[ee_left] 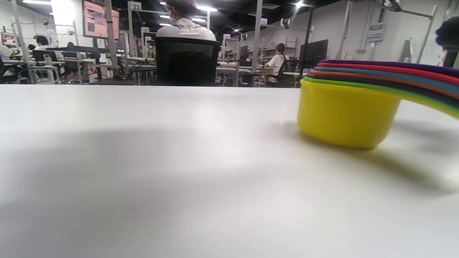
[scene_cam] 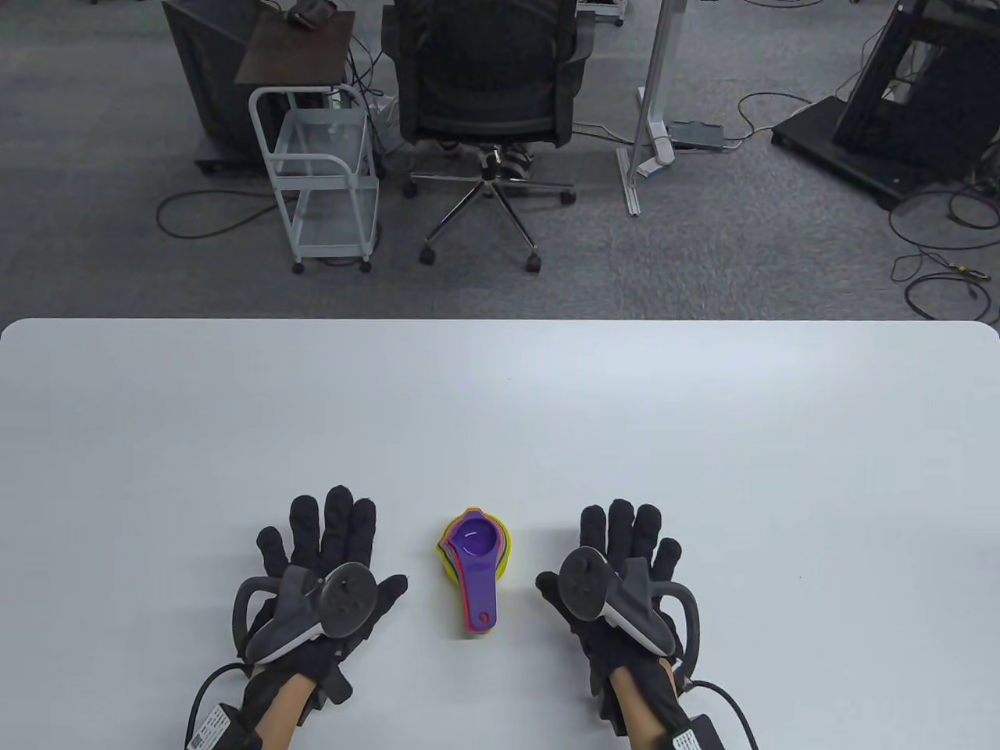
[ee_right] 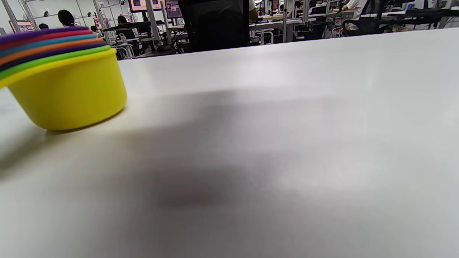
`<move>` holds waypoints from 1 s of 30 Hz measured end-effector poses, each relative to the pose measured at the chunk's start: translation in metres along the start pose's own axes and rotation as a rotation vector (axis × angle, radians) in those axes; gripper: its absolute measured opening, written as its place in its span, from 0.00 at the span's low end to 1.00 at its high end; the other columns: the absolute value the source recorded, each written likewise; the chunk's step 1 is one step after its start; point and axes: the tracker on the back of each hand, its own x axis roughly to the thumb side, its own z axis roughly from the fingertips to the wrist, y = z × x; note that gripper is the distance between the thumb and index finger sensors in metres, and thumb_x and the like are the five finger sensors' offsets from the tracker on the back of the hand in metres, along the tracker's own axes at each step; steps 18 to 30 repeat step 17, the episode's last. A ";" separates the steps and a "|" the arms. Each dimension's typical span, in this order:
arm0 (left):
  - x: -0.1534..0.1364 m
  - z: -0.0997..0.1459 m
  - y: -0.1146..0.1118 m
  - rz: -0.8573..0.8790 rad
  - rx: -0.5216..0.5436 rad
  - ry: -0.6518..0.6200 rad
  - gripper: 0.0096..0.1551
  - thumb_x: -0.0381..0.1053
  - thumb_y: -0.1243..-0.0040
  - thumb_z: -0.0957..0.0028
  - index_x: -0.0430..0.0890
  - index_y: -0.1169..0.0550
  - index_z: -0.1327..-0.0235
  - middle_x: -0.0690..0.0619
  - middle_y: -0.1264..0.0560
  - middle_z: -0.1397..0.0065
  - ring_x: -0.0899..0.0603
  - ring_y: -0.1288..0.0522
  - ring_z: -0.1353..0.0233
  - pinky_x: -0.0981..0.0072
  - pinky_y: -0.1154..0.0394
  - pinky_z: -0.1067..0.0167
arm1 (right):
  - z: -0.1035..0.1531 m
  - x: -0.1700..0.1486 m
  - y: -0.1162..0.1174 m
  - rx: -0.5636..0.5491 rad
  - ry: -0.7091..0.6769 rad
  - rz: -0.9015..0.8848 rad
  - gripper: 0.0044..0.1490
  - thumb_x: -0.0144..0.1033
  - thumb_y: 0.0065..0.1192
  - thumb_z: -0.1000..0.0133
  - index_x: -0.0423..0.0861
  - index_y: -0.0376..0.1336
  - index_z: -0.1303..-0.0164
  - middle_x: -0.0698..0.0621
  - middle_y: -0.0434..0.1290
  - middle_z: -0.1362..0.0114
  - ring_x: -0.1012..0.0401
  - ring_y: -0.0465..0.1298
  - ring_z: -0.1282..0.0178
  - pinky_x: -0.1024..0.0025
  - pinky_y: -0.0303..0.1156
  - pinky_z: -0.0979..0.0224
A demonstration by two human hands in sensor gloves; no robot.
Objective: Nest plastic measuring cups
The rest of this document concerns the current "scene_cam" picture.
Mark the black mesh office chair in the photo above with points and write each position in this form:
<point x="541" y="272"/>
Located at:
<point x="484" y="78"/>

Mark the person's left middle finger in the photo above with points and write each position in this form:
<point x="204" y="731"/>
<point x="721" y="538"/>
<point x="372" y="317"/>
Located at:
<point x="339" y="522"/>

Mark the white metal pole stand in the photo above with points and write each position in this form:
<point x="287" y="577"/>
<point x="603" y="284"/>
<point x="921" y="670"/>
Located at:
<point x="652" y="101"/>

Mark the person's right middle finger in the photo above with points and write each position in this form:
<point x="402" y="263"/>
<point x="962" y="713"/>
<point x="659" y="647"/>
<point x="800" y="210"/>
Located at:
<point x="622" y="527"/>

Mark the person's left hand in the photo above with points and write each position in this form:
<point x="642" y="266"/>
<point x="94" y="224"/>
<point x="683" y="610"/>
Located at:
<point x="355" y="617"/>

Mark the person's right thumb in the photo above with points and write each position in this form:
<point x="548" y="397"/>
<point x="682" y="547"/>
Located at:
<point x="548" y="591"/>

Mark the grey controller on right glove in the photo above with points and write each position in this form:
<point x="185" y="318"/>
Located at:
<point x="582" y="586"/>

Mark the dark device on board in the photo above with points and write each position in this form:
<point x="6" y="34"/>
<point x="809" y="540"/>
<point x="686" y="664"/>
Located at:
<point x="311" y="12"/>

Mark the purple measuring cup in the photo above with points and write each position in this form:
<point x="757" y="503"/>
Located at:
<point x="478" y="562"/>

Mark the person's right forearm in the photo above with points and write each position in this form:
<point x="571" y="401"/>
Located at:
<point x="637" y="703"/>

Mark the black equipment stand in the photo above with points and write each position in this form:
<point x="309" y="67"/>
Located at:
<point x="898" y="101"/>

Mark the dark brown board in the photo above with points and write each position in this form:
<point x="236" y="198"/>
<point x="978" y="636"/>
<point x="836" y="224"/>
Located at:
<point x="297" y="47"/>

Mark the green measuring cup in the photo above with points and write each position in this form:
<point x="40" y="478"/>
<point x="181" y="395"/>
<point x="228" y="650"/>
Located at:
<point x="508" y="556"/>

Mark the yellow measuring cup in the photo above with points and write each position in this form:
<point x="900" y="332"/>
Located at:
<point x="449" y="569"/>

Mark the person's right little finger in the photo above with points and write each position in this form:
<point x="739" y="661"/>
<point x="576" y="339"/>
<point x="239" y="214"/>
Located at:
<point x="669" y="558"/>

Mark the person's left little finger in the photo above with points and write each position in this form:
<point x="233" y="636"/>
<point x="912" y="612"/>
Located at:
<point x="273" y="551"/>

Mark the person's right hand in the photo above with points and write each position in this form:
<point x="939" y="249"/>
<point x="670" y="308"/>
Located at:
<point x="605" y="652"/>

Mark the grey controller on left glove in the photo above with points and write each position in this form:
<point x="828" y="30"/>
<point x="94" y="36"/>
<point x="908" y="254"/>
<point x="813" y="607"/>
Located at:
<point x="344" y="598"/>

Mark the black wrist module with label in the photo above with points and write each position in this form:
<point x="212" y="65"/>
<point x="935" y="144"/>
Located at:
<point x="691" y="734"/>
<point x="219" y="728"/>

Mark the grey controller on glove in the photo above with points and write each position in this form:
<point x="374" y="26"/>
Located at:
<point x="582" y="586"/>
<point x="344" y="598"/>

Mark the black cabinet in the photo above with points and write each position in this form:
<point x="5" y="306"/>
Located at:
<point x="203" y="78"/>

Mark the grey power adapter box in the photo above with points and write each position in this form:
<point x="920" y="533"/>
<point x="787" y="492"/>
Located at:
<point x="697" y="134"/>

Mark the person's left thumb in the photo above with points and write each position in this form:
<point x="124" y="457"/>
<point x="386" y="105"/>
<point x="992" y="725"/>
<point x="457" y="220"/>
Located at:
<point x="393" y="591"/>

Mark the person's left forearm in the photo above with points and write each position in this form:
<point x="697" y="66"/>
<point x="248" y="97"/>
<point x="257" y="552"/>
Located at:
<point x="285" y="711"/>

